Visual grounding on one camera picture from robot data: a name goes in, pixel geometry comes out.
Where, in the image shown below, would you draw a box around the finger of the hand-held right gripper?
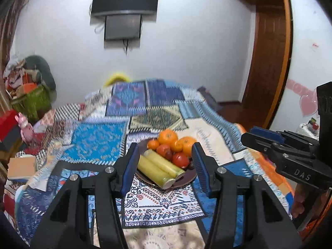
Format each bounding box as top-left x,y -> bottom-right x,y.
240,132 -> 317,162
250,126 -> 319,149

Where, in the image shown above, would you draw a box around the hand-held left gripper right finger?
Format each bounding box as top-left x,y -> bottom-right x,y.
191,142 -> 303,249

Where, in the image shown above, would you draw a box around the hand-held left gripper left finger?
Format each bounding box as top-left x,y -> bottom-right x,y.
30,143 -> 140,249

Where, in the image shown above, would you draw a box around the brown plate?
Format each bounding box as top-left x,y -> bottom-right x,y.
135,138 -> 198,188

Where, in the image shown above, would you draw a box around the large red tomato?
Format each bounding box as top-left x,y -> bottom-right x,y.
172,152 -> 190,168

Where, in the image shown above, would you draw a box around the yellow sugarcane piece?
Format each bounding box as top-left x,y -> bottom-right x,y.
144,149 -> 186,179
137,154 -> 175,189

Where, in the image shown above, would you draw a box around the small red tomato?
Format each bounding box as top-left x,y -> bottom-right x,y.
156,144 -> 172,157

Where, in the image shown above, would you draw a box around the person's right hand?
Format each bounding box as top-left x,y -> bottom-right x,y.
290,184 -> 308,220

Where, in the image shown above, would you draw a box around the large orange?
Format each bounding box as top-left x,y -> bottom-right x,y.
180,136 -> 198,157
158,129 -> 179,146

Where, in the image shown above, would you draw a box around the blue patchwork blanket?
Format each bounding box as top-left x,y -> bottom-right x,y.
14,78 -> 293,249

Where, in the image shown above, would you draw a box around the small colourful toy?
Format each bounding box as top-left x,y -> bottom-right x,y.
297,118 -> 320,139

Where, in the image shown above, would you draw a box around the pink heart stickers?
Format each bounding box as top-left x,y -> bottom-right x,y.
287,79 -> 319,117

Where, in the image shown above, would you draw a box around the dark purple cloth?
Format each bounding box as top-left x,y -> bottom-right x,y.
197,87 -> 221,109

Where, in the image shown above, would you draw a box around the wooden door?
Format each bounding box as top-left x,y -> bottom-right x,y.
241,5 -> 289,105

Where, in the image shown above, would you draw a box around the yellow plastic object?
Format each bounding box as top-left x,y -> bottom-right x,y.
104,71 -> 131,87

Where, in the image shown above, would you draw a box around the white wardrobe door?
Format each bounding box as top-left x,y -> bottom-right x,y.
265,0 -> 332,135

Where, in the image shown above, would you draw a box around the cardboard box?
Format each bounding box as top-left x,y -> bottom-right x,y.
7,155 -> 37,181

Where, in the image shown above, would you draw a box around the pink toy figure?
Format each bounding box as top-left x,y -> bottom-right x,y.
16,112 -> 35,143

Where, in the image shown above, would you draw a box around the green box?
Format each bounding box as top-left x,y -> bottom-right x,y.
10,85 -> 52,121

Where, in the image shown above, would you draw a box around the red box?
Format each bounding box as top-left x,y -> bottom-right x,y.
0,110 -> 24,159

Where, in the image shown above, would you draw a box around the pile of papers and boxes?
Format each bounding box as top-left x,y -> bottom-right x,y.
2,57 -> 39,99

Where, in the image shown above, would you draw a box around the striped brown curtain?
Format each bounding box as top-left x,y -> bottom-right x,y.
0,0 -> 29,109

